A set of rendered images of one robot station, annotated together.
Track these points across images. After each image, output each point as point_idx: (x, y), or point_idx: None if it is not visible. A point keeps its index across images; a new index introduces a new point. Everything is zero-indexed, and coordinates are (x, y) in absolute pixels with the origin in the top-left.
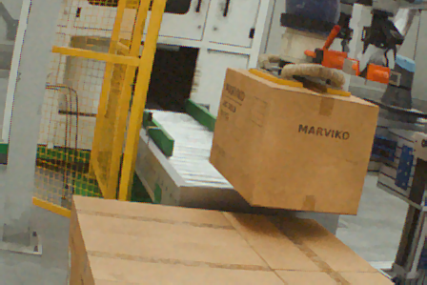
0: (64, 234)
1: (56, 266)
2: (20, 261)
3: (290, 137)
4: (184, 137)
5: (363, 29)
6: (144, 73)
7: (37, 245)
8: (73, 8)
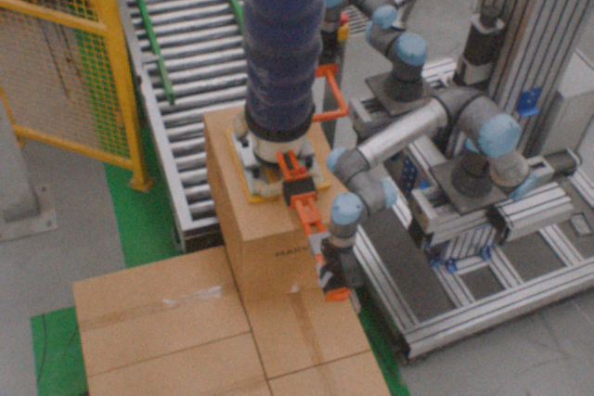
0: (78, 167)
1: (76, 242)
2: (33, 252)
3: (268, 261)
4: (188, 22)
5: (321, 242)
6: (116, 46)
7: (49, 220)
8: None
